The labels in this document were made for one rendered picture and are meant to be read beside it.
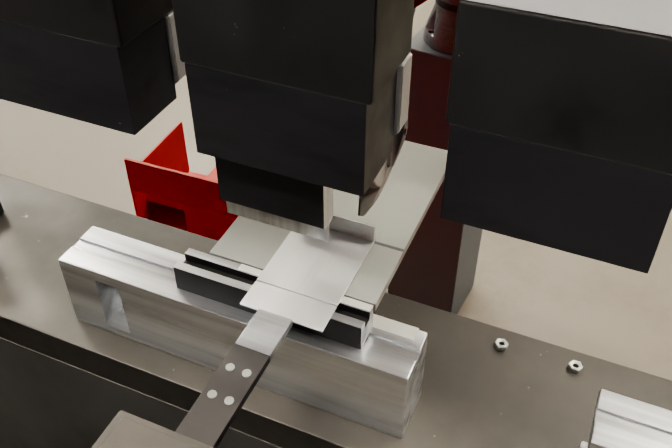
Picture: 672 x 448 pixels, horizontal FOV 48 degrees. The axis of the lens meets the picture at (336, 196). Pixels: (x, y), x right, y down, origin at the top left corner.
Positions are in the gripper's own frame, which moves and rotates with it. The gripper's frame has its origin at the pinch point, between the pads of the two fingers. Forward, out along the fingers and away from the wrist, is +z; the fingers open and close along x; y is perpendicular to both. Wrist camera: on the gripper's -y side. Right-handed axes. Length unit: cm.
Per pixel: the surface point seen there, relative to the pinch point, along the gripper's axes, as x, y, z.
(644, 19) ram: 23.7, 29.7, -14.2
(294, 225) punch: 0.2, 10.1, 3.1
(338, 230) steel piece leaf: 0.4, -2.6, 3.5
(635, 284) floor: 41, -155, 7
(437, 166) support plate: 6.4, -14.4, -5.9
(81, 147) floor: -141, -149, 12
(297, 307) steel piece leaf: 1.0, 5.8, 10.7
